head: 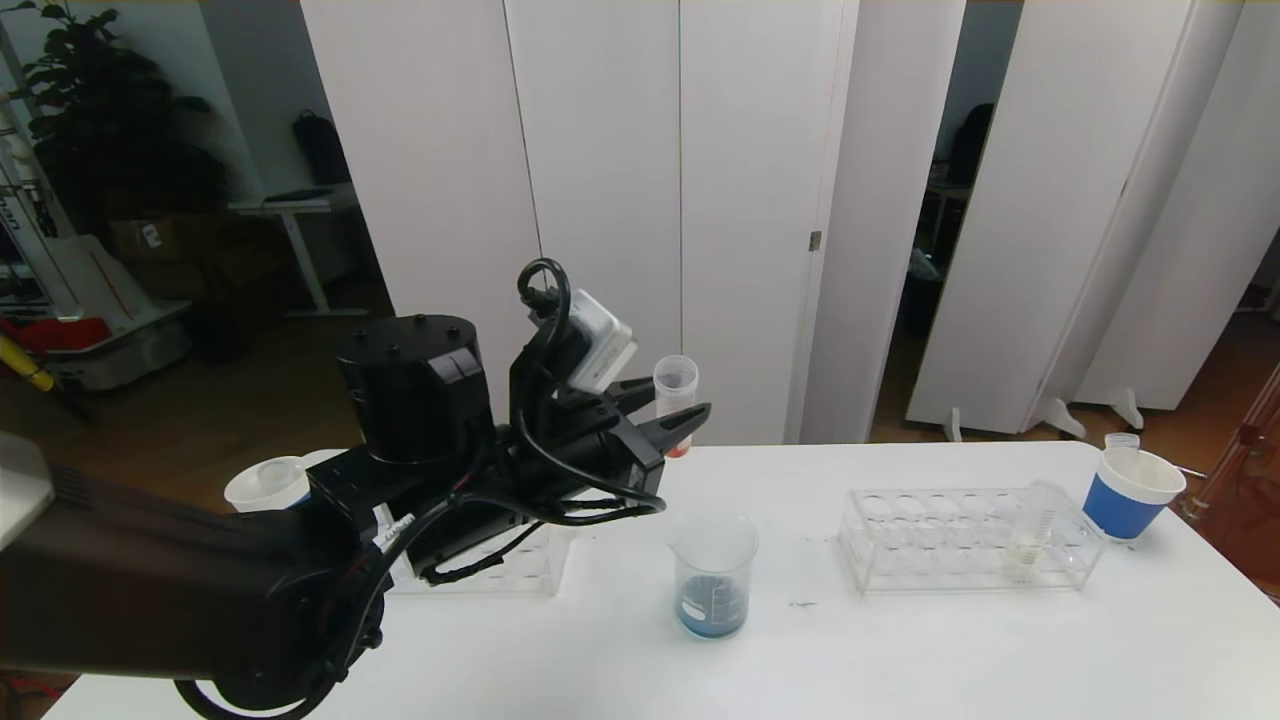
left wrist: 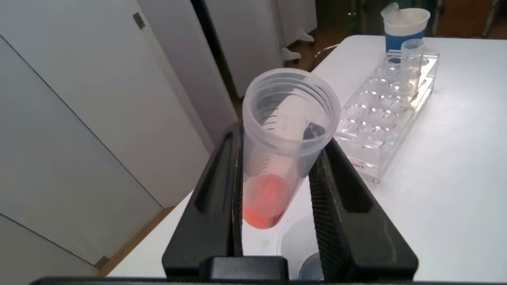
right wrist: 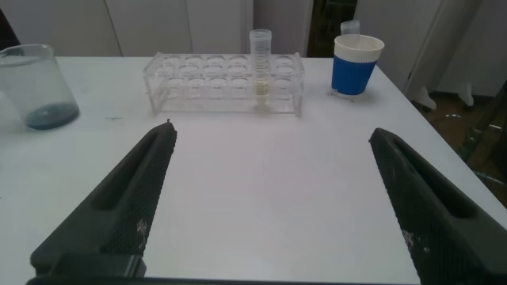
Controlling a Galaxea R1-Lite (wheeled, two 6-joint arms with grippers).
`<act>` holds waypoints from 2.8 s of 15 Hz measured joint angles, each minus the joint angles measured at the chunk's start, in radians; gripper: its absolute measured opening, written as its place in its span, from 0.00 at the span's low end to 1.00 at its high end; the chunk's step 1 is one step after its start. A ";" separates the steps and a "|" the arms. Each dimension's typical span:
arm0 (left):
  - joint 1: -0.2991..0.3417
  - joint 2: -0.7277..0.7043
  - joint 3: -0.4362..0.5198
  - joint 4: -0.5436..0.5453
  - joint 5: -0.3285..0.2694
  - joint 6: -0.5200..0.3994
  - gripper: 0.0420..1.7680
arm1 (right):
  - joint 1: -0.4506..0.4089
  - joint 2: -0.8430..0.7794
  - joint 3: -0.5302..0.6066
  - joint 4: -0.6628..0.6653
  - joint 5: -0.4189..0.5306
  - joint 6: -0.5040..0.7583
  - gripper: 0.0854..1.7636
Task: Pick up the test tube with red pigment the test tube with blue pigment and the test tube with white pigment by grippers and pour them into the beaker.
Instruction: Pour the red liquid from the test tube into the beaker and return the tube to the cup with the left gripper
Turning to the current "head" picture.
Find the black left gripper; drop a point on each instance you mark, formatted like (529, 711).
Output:
(622, 436)

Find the red pigment test tube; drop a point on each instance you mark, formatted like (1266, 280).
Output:
(1122, 441)
(676, 385)

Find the blue pigment test tube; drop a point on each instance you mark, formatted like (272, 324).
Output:
(280, 473)

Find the pale liquid test tube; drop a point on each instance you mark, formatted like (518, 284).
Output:
(1030, 540)

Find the clear glass beaker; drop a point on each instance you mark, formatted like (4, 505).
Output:
(715, 560)

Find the clear acrylic test tube rack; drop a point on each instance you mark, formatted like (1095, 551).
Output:
(540, 572)
(960, 578)

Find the white partition panel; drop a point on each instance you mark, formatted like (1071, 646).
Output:
(750, 200)
(610, 200)
(1040, 200)
(430, 200)
(1150, 180)
(870, 200)
(1200, 250)

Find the white partition foot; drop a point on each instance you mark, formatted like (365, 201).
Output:
(952, 427)
(1128, 410)
(1062, 418)

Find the blue and white paper cup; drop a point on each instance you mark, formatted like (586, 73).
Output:
(1120, 505)
(255, 495)

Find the black chair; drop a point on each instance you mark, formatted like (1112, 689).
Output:
(970, 145)

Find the white standing desk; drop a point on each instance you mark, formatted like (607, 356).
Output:
(290, 207)

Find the black backpack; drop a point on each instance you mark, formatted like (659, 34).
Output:
(320, 150)

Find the black bin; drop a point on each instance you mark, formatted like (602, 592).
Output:
(220, 335)

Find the brown cardboard box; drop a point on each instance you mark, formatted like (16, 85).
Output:
(170, 240)

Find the grey plastic crate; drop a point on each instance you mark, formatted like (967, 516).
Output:
(130, 362)

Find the white flat board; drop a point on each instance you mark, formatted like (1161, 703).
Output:
(100, 280)

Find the red plastic item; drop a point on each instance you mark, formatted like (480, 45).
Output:
(60, 335)

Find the dark green potted plant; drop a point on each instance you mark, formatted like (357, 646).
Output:
(110, 130)

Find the white upright machine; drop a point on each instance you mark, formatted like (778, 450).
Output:
(20, 220)

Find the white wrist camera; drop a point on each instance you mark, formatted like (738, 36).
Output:
(600, 340)

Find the transparent acrylic frame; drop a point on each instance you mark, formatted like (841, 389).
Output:
(1250, 470)

